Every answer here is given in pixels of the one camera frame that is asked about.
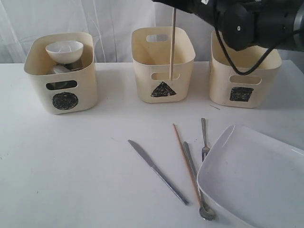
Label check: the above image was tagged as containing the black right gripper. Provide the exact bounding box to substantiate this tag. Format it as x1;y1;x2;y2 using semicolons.
157;0;258;51

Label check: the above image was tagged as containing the steel spoon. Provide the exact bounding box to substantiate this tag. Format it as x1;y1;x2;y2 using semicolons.
182;142;216;221

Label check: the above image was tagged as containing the steel mug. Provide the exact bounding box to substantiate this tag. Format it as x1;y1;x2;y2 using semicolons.
47;60;83;75

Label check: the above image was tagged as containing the cream bin with square mark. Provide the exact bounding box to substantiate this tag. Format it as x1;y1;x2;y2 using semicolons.
209;31;282;108

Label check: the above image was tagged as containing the cream bin with triangle mark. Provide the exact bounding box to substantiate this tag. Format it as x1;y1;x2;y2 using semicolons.
132;27;196;103

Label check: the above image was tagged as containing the steel table knife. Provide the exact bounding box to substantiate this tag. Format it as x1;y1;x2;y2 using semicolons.
128;140;189;205

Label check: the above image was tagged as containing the cream bin with circle mark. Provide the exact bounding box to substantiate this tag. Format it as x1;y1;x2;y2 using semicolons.
24;32;98;114

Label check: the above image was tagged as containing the white round bowl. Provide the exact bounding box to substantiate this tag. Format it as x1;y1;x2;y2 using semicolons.
45;40;84;65

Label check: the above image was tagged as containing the wooden chopstick long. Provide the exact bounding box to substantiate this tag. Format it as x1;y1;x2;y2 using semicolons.
169;8;176;80

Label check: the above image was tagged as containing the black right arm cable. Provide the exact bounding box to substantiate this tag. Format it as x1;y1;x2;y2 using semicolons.
212;0;304;76

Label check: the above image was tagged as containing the stainless steel bowl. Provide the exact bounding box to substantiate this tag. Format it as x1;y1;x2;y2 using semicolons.
46;80;77;90

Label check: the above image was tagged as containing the steel fork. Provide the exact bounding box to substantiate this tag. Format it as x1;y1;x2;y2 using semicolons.
201;118;210;161

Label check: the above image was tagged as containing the white square plate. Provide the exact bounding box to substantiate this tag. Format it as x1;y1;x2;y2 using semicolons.
197;125;304;228

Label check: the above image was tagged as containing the wooden chopstick thin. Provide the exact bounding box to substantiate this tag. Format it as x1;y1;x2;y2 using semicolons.
172;123;202;207

